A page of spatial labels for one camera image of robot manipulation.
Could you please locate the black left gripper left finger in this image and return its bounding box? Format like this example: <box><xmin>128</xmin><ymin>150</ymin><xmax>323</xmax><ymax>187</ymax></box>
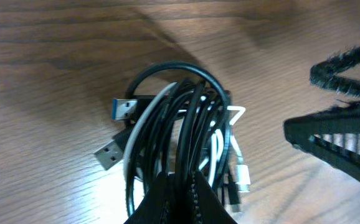
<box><xmin>125</xmin><ymin>172</ymin><xmax>178</xmax><ymax>224</ymax></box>

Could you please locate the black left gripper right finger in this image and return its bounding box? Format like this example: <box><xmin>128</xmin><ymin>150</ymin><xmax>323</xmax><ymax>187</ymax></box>
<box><xmin>190</xmin><ymin>171</ymin><xmax>237</xmax><ymax>224</ymax></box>

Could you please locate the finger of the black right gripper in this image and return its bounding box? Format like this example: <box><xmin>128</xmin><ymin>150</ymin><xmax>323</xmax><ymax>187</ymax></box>
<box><xmin>310</xmin><ymin>46</ymin><xmax>360</xmax><ymax>97</ymax></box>
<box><xmin>283</xmin><ymin>104</ymin><xmax>360</xmax><ymax>182</ymax></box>

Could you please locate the white USB cable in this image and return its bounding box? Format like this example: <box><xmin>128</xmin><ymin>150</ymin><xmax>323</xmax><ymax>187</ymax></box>
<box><xmin>122</xmin><ymin>82</ymin><xmax>251</xmax><ymax>193</ymax></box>

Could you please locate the thin black USB cable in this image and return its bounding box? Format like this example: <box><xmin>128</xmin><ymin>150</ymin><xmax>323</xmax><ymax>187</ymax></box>
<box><xmin>93</xmin><ymin>79</ymin><xmax>242</xmax><ymax>218</ymax></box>

